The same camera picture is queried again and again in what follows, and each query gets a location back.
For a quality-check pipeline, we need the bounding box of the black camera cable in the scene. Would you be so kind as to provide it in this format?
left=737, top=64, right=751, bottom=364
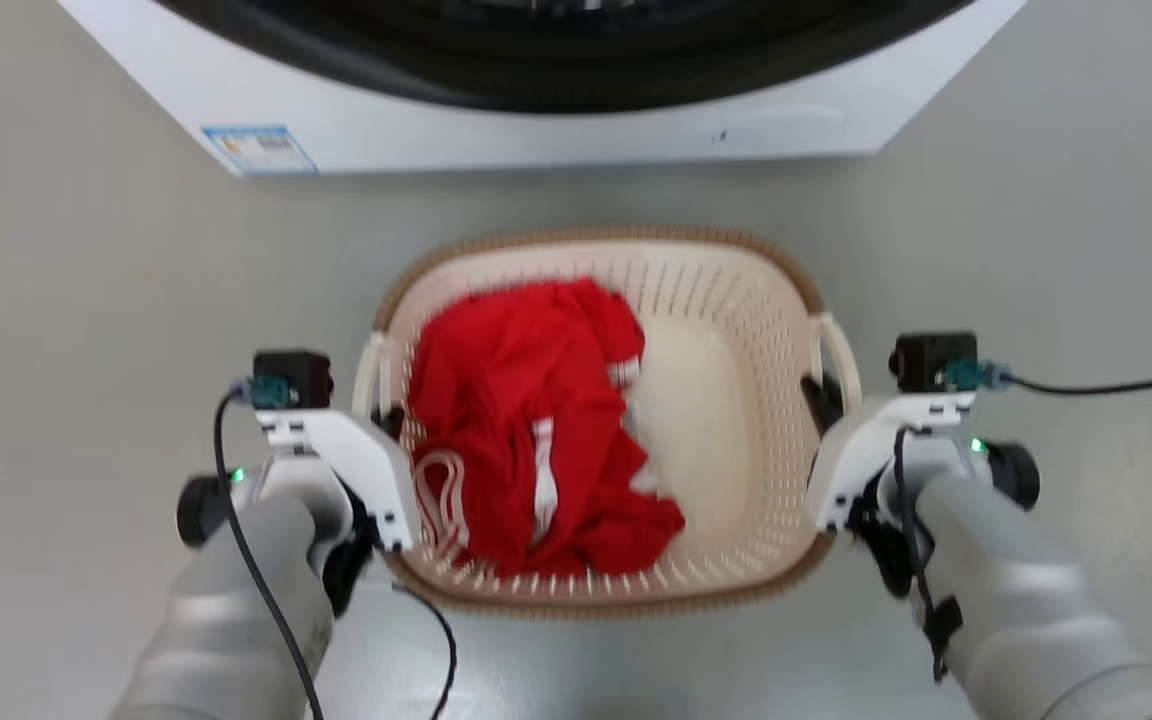
left=212, top=378, right=326, bottom=720
left=1004, top=368, right=1152, bottom=397

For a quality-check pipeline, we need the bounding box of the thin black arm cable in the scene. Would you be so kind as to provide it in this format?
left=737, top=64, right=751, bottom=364
left=392, top=582, right=459, bottom=720
left=891, top=428, right=965, bottom=685

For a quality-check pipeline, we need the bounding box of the blue and white label sticker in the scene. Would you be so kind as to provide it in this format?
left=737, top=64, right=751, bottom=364
left=201, top=124, right=320, bottom=179

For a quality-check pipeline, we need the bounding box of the black right camera cable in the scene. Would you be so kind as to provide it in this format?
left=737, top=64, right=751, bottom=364
left=1004, top=368, right=1152, bottom=397

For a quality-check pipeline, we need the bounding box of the black round washing machine door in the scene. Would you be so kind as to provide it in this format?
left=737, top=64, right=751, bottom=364
left=151, top=0, right=978, bottom=114

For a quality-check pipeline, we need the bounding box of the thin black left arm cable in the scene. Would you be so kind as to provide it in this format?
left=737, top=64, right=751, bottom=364
left=392, top=582, right=459, bottom=720

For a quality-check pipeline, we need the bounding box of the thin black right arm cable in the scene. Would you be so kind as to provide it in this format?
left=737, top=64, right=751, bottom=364
left=891, top=428, right=965, bottom=685

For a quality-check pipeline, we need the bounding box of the red garment with white stripes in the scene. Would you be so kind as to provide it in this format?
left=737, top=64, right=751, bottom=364
left=405, top=277, right=687, bottom=580

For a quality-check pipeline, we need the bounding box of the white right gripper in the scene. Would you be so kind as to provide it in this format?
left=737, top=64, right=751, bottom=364
left=800, top=373, right=977, bottom=534

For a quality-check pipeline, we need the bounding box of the beige plastic laundry basket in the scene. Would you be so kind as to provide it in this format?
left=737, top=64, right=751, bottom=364
left=351, top=226, right=865, bottom=620

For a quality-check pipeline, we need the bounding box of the black left camera cable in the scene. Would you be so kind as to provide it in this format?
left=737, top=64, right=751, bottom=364
left=212, top=378, right=326, bottom=720

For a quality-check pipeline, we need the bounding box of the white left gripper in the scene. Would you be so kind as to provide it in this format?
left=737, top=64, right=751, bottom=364
left=255, top=404, right=421, bottom=554

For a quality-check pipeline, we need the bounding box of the white washing machine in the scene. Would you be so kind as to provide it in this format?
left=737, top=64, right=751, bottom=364
left=56, top=0, right=1028, bottom=179

